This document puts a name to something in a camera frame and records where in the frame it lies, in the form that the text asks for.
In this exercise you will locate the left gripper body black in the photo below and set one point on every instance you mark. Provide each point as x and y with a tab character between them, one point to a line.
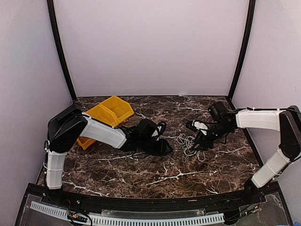
146	146

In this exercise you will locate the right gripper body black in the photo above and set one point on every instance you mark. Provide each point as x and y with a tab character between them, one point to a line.
221	132

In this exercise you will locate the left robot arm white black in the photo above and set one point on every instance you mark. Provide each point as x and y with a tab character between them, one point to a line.
72	123

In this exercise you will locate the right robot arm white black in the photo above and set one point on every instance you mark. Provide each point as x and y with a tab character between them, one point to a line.
286	122

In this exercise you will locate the right yellow plastic bin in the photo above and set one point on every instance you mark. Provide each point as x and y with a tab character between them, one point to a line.
120	109

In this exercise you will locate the yellow plastic bin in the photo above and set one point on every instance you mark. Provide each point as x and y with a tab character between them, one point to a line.
85	143
100	113
120	109

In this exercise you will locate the middle yellow plastic bin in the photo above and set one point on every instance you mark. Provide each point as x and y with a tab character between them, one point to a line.
100	113

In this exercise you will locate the left yellow plastic bin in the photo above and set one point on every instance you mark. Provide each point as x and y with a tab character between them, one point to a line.
85	143

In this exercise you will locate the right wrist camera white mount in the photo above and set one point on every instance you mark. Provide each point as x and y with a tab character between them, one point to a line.
197	126

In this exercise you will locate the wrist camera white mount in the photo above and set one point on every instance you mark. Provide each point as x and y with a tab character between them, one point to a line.
197	126
159	130

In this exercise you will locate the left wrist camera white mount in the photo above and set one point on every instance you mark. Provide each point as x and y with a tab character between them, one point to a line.
159	130

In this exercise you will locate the black front rail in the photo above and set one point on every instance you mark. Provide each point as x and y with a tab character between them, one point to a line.
227	201

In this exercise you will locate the small circuit board with wires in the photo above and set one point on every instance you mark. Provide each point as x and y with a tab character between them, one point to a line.
76	217

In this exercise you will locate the white slotted cable duct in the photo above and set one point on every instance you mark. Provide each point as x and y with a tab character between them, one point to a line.
98	220

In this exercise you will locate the right black frame post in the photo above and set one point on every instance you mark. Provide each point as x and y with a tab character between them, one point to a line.
243	49

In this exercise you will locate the black frame post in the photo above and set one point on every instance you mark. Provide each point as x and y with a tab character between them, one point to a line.
243	49
59	49

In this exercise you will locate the left black frame post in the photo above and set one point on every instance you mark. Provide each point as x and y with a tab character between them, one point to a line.
59	49

